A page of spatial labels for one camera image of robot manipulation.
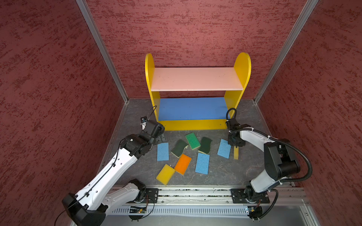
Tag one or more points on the blue sponge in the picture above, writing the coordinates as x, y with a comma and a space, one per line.
224, 149
202, 164
162, 152

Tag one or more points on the bright green yellow sponge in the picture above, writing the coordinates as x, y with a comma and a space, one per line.
193, 141

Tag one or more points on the orange sponge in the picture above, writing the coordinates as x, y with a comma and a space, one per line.
182, 164

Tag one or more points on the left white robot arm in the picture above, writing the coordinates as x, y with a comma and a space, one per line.
130, 150

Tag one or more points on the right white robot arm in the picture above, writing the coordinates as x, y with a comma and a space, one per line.
280, 161

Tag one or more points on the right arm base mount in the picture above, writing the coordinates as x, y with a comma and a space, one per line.
248, 196

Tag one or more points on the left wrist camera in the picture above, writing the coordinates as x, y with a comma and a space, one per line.
144, 120

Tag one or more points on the left aluminium corner post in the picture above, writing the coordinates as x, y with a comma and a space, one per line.
84, 8

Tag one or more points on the aluminium corner post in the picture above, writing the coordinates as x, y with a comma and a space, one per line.
84, 8
294, 33

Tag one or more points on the yellow wooden two-tier shelf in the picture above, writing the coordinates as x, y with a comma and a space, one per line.
196, 98

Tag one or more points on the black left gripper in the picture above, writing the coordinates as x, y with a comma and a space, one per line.
160, 137

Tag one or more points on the dark green wavy sponge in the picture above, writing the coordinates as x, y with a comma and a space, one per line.
205, 145
179, 148

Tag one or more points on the perforated metal vent strip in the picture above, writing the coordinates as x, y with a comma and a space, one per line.
229, 211

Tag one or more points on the dark green wavy sponge left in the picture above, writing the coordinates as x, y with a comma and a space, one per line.
179, 148

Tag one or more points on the right aluminium corner post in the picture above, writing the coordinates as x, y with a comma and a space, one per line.
294, 33

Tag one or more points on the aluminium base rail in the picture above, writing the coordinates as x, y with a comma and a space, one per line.
186, 195

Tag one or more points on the yellow sponge front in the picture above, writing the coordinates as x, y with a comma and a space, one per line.
165, 175

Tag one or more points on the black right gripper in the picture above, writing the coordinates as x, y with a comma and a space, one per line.
242, 142

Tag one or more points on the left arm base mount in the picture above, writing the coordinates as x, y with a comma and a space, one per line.
148, 195

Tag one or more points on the dark green wavy sponge right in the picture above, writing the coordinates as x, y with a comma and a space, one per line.
205, 145

